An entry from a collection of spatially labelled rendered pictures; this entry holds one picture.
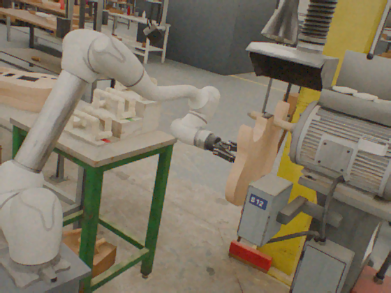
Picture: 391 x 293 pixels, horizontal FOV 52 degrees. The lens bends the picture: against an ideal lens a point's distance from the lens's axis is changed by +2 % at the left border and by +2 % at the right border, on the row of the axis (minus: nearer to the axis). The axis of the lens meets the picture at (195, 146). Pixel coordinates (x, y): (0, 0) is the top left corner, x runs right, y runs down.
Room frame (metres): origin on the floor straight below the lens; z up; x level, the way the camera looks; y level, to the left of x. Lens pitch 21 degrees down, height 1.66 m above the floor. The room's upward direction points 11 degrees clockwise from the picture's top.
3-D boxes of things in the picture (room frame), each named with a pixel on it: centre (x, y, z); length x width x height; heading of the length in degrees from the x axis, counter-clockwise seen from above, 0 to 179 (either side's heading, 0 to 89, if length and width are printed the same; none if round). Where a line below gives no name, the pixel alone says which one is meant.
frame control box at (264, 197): (1.22, -0.35, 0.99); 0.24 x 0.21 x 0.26; 58
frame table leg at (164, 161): (2.01, 0.15, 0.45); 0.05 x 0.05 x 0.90; 58
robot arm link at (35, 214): (1.13, 0.48, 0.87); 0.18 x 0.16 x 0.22; 52
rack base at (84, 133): (1.82, 0.53, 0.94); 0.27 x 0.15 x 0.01; 62
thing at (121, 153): (1.94, 0.52, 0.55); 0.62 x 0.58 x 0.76; 58
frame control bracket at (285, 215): (1.27, -0.38, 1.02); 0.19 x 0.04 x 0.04; 148
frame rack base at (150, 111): (2.09, 0.38, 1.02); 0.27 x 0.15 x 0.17; 62
